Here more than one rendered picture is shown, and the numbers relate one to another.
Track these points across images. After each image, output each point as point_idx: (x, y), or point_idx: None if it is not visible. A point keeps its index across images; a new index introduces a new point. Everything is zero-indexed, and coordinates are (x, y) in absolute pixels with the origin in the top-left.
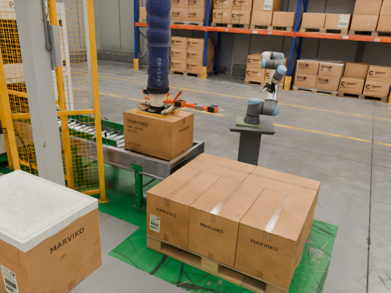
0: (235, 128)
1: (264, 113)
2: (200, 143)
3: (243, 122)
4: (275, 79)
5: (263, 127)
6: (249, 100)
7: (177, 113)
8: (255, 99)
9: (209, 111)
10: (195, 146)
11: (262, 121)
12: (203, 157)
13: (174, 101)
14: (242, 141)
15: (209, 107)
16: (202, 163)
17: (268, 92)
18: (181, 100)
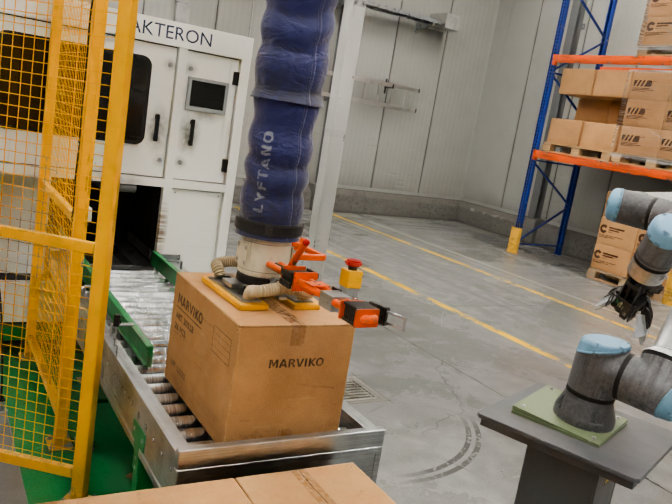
0: (496, 419)
1: (625, 399)
2: (364, 429)
3: (548, 409)
4: (638, 267)
5: (611, 450)
6: (580, 339)
7: (306, 310)
8: (604, 340)
9: (345, 319)
10: (334, 432)
11: (632, 430)
12: (334, 476)
13: (282, 267)
14: (529, 476)
15: (346, 303)
16: (303, 492)
17: (662, 328)
18: (310, 270)
